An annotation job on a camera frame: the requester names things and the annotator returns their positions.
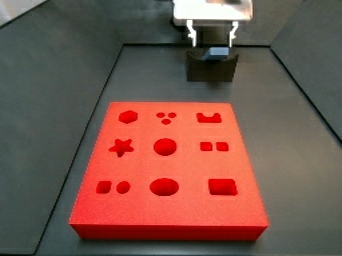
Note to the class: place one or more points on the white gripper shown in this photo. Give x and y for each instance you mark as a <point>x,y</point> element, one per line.
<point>211,11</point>

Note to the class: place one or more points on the blue slotted double-square block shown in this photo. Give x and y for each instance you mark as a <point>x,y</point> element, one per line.
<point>215,54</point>

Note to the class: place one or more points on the black curved stand fixture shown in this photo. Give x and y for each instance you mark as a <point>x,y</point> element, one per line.
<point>209,70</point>

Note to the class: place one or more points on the red foam shape board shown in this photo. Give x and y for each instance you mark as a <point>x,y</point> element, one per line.
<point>168,176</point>

